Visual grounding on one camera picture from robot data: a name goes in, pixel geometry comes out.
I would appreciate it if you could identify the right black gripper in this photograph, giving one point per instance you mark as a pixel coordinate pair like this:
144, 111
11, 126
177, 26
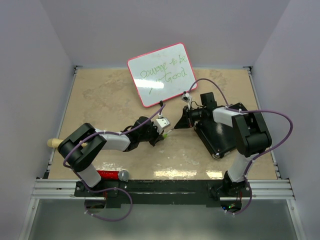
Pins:
183, 123

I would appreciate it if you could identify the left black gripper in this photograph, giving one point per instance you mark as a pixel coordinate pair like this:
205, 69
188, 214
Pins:
158, 137

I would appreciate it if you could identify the pink framed whiteboard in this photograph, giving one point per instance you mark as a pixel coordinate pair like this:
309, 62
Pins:
162, 74

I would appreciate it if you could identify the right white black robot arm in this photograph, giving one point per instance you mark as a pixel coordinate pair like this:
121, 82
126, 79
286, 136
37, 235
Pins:
252, 138

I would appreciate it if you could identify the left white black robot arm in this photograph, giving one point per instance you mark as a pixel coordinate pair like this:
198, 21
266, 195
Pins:
81, 147

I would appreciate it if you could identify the black hard case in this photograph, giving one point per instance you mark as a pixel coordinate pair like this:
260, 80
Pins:
214, 127

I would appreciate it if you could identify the red cylinder with grey cap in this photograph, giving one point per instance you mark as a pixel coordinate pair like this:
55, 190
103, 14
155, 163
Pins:
122, 175

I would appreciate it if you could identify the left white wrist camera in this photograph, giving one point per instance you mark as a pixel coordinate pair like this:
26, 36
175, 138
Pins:
162, 124

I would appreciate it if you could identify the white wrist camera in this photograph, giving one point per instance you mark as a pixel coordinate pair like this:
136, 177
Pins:
187, 98
162, 124

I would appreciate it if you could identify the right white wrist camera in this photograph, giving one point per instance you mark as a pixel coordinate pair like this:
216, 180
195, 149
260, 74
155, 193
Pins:
187, 98

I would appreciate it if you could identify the wire whiteboard stand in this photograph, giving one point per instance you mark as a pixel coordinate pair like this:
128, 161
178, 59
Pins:
161, 102

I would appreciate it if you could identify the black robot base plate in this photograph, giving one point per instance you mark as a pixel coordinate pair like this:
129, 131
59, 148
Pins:
211, 193

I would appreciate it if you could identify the wooden pestle handle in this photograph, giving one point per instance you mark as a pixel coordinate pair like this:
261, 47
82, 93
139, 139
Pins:
59, 143

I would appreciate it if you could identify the aluminium rail frame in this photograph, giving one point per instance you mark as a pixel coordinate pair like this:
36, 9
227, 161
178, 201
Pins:
107, 99

